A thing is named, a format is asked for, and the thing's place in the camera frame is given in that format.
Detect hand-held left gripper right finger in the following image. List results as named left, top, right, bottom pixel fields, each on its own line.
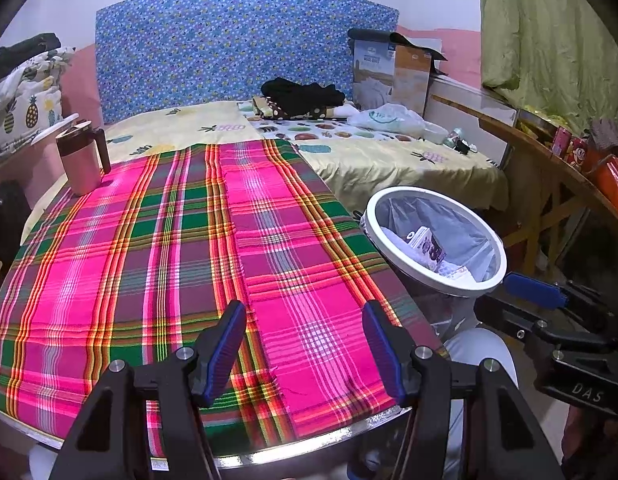
left=361, top=300, right=565, bottom=480

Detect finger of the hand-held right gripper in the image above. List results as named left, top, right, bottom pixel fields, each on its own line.
left=503, top=271, right=610, bottom=321
left=473, top=292, right=610, bottom=356

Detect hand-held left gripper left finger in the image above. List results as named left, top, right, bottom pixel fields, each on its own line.
left=49, top=300, right=248, bottom=480

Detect purple milk carton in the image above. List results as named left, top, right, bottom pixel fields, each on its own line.
left=405, top=226, right=447, bottom=268

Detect white round trash bin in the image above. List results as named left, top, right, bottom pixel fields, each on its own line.
left=361, top=186, right=508, bottom=331

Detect person's right forearm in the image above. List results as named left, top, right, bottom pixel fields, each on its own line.
left=559, top=400, right=618, bottom=480

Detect person's light trousers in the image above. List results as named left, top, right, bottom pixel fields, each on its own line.
left=429, top=305, right=520, bottom=480

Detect translucent white bin liner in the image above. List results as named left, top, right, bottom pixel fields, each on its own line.
left=376, top=196, right=502, bottom=286

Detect table with metal rim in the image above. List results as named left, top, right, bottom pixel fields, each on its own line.
left=0, top=400, right=420, bottom=468

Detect wooden side table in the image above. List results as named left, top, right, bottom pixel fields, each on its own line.
left=431, top=92, right=618, bottom=281

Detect pink green plaid tablecloth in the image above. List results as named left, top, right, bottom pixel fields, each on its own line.
left=0, top=139, right=442, bottom=458

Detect orange snack packet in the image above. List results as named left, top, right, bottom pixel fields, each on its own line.
left=584, top=154, right=618, bottom=202

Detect red cartoon snack box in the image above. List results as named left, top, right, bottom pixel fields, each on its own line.
left=566, top=135, right=591, bottom=167

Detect grey brown cloth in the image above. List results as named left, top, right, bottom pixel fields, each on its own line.
left=589, top=117, right=618, bottom=156

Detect yellow pineapple bedding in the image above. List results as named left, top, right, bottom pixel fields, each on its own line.
left=103, top=100, right=510, bottom=213

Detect white plastic bag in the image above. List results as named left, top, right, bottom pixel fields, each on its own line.
left=346, top=103, right=430, bottom=136

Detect pink mug with brown lid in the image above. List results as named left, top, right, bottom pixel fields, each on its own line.
left=56, top=120, right=112, bottom=196

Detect white fruit print cloth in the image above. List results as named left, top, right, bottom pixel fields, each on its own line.
left=238, top=100, right=452, bottom=143

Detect brown polka dot cloth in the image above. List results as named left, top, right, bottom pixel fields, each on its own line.
left=252, top=95, right=355, bottom=122

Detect black bag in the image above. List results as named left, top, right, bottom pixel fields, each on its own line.
left=0, top=180, right=30, bottom=281

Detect green curtain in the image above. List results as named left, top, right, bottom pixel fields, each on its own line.
left=476, top=0, right=618, bottom=136

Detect printed cardboard box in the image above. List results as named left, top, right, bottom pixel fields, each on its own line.
left=352, top=40, right=434, bottom=117

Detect black crumpled clothes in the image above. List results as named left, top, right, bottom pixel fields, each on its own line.
left=260, top=77, right=346, bottom=116

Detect pink storage bin white lid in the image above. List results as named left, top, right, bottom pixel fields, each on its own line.
left=0, top=112, right=80, bottom=196

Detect blue floral headboard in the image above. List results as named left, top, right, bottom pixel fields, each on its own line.
left=95, top=0, right=401, bottom=125

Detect pineapple print folded quilt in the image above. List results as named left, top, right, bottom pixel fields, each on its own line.
left=0, top=45, right=77, bottom=161

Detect black folded clothes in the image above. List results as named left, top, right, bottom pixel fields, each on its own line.
left=0, top=32, right=62, bottom=78

